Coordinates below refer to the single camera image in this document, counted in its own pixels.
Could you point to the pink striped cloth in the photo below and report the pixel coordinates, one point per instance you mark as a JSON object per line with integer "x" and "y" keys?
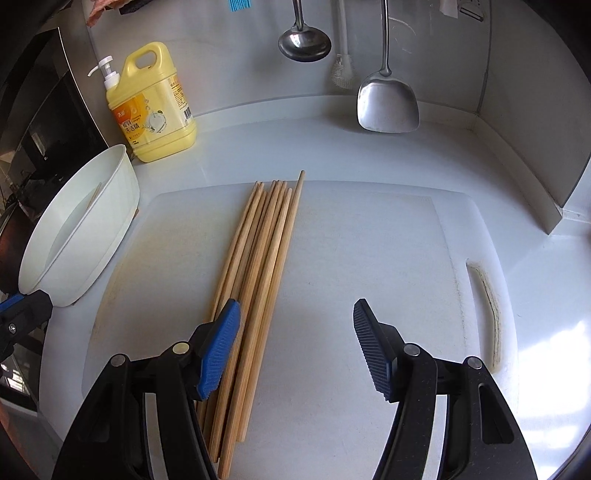
{"x": 99, "y": 11}

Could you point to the black range hood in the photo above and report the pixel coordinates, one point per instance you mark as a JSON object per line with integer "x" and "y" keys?
{"x": 51, "y": 101}

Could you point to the yellow dish soap bottle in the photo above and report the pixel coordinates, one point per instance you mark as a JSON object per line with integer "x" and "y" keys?
{"x": 157, "y": 124}

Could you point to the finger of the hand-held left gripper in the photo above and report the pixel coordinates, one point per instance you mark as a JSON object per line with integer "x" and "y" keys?
{"x": 32, "y": 309}

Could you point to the white bottle brush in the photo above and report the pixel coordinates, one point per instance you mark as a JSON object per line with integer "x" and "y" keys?
{"x": 344, "y": 69}

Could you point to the bundle of wooden chopsticks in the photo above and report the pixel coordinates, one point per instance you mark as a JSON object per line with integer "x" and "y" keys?
{"x": 268, "y": 240}

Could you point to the white plastic cutting board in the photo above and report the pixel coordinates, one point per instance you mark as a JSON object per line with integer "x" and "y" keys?
{"x": 360, "y": 240}

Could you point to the long wooden chopstick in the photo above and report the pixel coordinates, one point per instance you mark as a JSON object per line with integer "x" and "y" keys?
{"x": 95, "y": 194}

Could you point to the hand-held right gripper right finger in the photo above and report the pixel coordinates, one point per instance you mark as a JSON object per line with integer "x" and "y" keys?
{"x": 376, "y": 355}

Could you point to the blue silicone brush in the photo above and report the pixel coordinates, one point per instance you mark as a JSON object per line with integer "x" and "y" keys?
{"x": 239, "y": 4}

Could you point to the black wok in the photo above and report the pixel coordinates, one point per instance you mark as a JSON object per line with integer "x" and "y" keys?
{"x": 14, "y": 240}

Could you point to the white plastic bowl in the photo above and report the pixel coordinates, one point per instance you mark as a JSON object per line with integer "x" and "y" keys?
{"x": 106, "y": 230}

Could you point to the black wall rack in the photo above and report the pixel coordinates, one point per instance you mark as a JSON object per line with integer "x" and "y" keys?
{"x": 138, "y": 5}

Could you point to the white hanging paper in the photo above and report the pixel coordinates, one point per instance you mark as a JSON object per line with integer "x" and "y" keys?
{"x": 448, "y": 8}

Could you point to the steel spatula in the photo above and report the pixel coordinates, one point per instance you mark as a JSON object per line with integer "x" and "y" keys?
{"x": 388, "y": 106}

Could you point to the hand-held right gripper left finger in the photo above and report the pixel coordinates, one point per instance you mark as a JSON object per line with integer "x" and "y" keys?
{"x": 217, "y": 355}

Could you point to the steel ladle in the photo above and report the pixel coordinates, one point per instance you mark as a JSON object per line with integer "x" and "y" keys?
{"x": 304, "y": 46}

